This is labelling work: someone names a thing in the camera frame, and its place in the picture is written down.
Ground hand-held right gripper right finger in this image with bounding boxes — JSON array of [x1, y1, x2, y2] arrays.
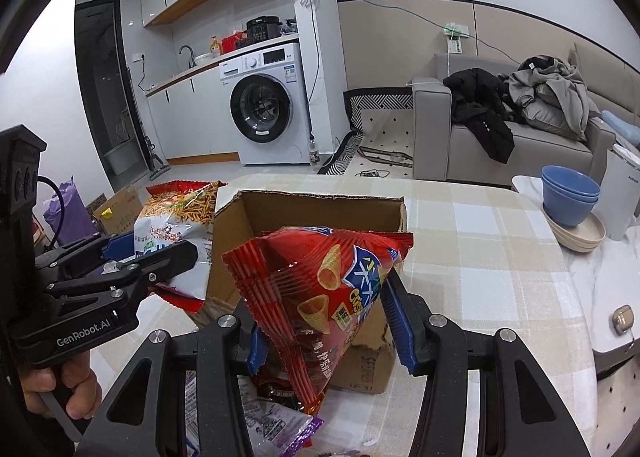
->
[[381, 268, 594, 457]]

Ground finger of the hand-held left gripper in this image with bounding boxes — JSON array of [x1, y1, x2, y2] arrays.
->
[[45, 238, 200, 311], [35, 232, 139, 271]]

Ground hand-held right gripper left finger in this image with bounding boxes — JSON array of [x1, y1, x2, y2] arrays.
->
[[75, 315, 273, 457]]

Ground red dark printed snack packet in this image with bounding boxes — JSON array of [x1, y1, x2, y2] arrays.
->
[[250, 369, 306, 410]]

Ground red white noodle snack bag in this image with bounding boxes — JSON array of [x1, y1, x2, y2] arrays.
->
[[134, 180, 228, 314]]

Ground red cone snack bag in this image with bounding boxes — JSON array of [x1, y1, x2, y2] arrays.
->
[[220, 226, 416, 418]]

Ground large cardboard box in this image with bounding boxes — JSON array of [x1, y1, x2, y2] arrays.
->
[[192, 189, 408, 395]]

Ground person's left hand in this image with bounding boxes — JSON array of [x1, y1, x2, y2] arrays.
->
[[22, 353, 102, 421]]

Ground small brown cardboard box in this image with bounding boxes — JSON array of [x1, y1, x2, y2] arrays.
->
[[92, 186, 146, 238]]

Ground purple plastic bag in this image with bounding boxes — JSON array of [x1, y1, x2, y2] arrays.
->
[[44, 177, 98, 245]]

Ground white blue printed packet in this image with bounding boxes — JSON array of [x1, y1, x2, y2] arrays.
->
[[182, 369, 202, 457]]

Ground white purple snack packet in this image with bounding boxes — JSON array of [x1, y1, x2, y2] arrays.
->
[[245, 397, 326, 457]]

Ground grey stick vacuum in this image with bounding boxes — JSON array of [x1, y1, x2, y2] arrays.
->
[[142, 134, 171, 182]]

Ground beige checked tablecloth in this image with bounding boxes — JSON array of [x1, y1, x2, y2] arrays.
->
[[85, 172, 598, 457]]

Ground white base cabinet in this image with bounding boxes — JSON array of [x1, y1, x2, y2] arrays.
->
[[145, 67, 241, 160]]

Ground dark glass door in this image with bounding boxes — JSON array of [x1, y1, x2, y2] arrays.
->
[[75, 0, 151, 178]]

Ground beige plate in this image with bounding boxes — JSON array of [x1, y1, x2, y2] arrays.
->
[[547, 222, 607, 253]]

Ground blue bowl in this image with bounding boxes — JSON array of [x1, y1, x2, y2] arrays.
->
[[542, 187, 600, 228], [542, 165, 601, 198]]

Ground black white patterned rug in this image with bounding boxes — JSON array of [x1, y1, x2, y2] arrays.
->
[[317, 88, 416, 178]]

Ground white washing machine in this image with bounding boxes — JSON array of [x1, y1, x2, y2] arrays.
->
[[218, 41, 311, 166]]

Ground white small bowls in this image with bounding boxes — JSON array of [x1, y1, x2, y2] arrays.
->
[[542, 202, 607, 245]]

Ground grey sofa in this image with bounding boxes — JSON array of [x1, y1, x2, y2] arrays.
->
[[412, 44, 640, 188]]

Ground beige earbuds case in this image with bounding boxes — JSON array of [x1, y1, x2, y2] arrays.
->
[[607, 304, 636, 335]]

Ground red box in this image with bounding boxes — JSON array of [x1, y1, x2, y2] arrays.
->
[[220, 33, 249, 54]]

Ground black jacket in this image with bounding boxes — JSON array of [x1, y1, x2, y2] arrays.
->
[[442, 68, 516, 164]]

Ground black pressure cooker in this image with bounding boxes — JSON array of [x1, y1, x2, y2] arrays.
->
[[246, 16, 281, 42]]

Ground grey clothes pile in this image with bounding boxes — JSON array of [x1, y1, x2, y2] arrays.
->
[[505, 55, 601, 142]]

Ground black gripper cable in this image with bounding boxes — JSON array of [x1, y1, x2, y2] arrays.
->
[[35, 176, 68, 250]]

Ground white wall socket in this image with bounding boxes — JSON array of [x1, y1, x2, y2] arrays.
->
[[442, 23, 471, 54]]

